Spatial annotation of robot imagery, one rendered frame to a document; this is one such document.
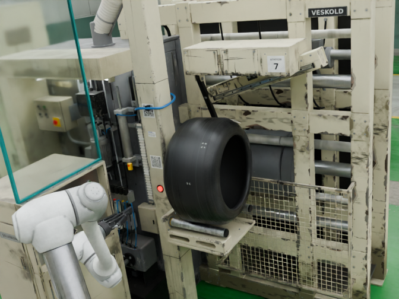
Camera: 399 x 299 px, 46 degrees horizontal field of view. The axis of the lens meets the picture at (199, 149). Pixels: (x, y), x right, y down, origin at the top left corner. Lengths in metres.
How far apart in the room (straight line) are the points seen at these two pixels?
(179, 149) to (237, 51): 0.57
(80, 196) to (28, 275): 0.94
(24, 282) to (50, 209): 0.99
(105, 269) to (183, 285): 0.90
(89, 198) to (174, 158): 0.77
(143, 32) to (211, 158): 0.70
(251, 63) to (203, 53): 0.28
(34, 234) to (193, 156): 0.91
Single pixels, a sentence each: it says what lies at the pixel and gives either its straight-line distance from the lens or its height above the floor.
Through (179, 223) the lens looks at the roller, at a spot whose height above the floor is 0.91.
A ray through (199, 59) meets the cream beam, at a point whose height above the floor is 1.72.
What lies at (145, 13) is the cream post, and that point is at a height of 2.00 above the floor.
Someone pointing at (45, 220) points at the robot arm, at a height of 1.46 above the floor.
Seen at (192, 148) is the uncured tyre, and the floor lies 1.37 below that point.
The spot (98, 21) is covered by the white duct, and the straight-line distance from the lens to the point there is 2.96.
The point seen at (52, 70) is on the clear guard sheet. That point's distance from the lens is 2.36.
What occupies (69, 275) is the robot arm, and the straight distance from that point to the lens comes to 1.65.
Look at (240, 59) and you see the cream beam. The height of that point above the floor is 1.73.
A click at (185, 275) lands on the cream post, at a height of 0.48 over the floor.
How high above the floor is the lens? 2.15
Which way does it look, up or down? 20 degrees down
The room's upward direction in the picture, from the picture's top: 7 degrees counter-clockwise
